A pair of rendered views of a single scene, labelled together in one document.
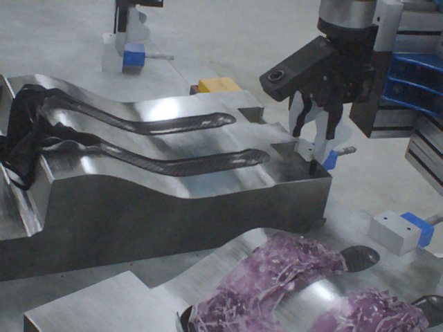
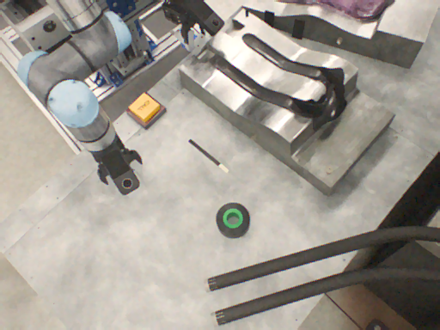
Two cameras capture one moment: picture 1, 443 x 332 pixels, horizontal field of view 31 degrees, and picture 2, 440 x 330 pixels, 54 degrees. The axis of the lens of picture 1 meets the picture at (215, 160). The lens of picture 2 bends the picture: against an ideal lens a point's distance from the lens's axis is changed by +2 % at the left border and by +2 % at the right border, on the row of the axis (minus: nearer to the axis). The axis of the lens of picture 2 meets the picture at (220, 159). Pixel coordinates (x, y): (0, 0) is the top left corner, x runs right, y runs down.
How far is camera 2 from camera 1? 143 cm
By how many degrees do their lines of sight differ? 67
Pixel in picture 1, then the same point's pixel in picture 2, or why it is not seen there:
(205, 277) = (345, 22)
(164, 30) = (46, 192)
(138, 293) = (387, 21)
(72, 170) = (347, 66)
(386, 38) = not seen: hidden behind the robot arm
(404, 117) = not seen: hidden behind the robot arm
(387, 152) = not seen: outside the picture
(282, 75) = (216, 19)
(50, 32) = (103, 256)
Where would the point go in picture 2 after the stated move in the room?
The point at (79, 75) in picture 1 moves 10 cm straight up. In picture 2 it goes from (162, 195) to (154, 180)
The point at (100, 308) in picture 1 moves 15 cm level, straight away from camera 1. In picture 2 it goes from (403, 26) to (352, 51)
